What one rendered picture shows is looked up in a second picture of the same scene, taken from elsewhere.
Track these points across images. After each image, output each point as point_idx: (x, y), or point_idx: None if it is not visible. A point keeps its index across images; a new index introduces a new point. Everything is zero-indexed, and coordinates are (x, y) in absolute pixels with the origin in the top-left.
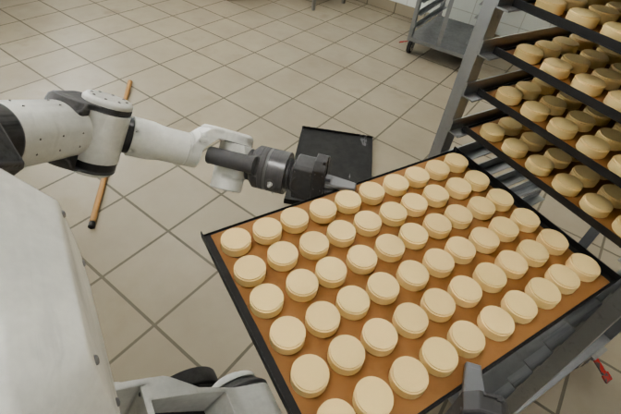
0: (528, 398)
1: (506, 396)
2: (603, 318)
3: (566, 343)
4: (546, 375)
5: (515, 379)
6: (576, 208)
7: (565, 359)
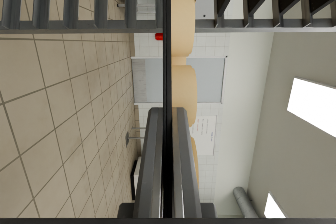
0: (49, 33)
1: (10, 20)
2: (149, 31)
3: (113, 29)
4: (80, 32)
5: (36, 22)
6: None
7: (103, 32)
